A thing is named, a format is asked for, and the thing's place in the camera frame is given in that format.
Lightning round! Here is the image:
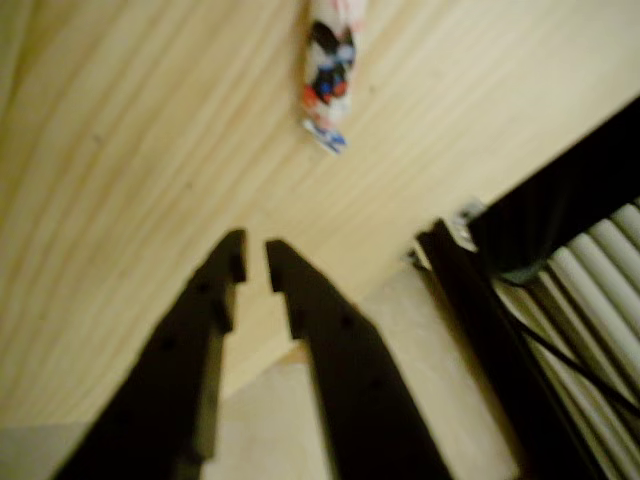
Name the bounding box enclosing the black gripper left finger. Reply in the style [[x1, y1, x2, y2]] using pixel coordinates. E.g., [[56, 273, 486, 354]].
[[52, 228, 250, 480]]

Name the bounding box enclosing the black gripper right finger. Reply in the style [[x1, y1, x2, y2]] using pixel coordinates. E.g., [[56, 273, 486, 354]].
[[264, 239, 454, 480]]

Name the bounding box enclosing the candy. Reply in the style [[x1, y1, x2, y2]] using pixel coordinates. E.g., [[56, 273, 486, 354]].
[[298, 0, 369, 159]]

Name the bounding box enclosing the white ribbed panel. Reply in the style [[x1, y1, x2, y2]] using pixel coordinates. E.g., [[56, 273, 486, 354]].
[[492, 197, 640, 480]]

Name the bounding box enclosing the black bulky object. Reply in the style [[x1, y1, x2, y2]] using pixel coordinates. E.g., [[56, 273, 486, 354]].
[[469, 92, 640, 286]]

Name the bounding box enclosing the thin black cable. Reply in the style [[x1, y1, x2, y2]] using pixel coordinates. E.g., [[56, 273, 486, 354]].
[[517, 324, 640, 409]]

